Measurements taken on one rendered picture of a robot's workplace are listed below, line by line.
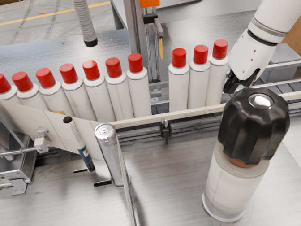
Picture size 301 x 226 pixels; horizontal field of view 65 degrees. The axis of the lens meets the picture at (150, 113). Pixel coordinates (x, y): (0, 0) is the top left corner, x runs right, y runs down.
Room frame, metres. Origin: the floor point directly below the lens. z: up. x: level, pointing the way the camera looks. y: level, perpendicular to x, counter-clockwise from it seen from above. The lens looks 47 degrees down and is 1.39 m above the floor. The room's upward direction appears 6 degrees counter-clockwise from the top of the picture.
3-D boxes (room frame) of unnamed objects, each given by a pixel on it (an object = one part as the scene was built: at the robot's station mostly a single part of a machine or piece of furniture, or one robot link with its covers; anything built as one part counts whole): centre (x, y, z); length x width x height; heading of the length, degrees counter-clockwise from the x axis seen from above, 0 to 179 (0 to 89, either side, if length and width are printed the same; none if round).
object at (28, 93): (0.44, 0.28, 0.98); 0.05 x 0.05 x 0.20
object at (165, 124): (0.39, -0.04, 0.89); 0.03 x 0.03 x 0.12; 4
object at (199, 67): (0.47, -0.13, 0.98); 0.05 x 0.05 x 0.20
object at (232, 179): (0.20, -0.14, 1.03); 0.09 x 0.09 x 0.30
